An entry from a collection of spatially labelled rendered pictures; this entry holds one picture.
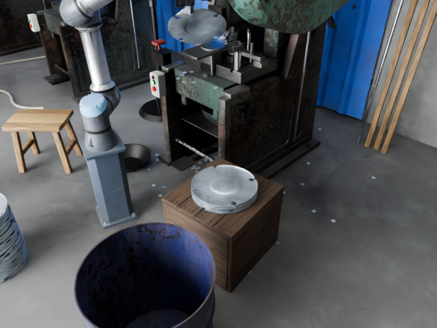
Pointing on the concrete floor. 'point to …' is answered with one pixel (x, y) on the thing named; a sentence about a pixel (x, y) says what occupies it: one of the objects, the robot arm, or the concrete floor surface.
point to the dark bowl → (135, 156)
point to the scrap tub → (147, 279)
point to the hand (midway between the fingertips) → (192, 12)
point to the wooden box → (230, 226)
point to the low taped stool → (26, 123)
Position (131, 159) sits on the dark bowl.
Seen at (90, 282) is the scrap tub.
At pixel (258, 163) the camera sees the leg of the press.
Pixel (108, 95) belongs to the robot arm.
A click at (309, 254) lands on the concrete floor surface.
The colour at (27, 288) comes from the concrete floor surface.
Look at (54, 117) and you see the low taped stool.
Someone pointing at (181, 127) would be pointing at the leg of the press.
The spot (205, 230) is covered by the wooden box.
